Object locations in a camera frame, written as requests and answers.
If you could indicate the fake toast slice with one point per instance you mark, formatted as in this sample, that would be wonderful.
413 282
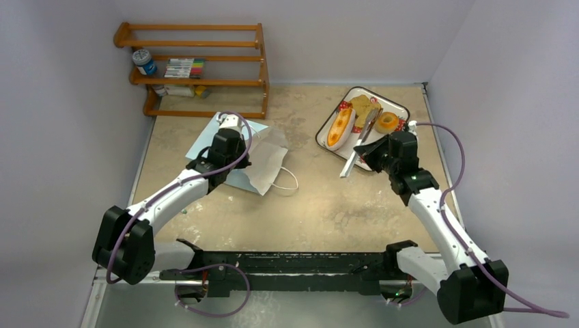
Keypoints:
362 117
361 104

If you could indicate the yellow small block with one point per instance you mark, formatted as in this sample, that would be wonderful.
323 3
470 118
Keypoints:
201 91

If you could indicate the fake long bread roll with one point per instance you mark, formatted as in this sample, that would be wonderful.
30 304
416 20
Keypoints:
340 129

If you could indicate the strawberry pattern tray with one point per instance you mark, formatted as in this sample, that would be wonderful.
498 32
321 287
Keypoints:
379 101

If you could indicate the fake round bread bun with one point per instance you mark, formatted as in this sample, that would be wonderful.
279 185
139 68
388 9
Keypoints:
387 122

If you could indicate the metal tongs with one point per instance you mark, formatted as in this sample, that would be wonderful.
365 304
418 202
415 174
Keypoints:
350 163

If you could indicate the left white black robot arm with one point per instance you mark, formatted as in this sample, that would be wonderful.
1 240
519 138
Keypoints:
125 244

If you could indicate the white blue paper bag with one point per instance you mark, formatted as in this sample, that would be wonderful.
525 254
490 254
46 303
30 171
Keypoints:
266 147

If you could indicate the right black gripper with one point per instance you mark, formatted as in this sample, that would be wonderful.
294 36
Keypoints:
379 153

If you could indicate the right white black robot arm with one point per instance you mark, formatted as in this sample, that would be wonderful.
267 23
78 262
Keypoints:
467 285

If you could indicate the wooden shelf rack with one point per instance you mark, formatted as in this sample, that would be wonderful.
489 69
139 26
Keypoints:
157 71

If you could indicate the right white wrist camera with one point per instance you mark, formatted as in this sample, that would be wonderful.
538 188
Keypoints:
410 126

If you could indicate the coloured marker pen box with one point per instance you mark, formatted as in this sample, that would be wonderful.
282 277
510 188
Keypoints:
184 68

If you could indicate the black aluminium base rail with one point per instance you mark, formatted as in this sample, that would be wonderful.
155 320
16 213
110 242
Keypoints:
225 271

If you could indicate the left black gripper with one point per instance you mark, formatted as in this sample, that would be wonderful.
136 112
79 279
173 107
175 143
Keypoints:
244 162

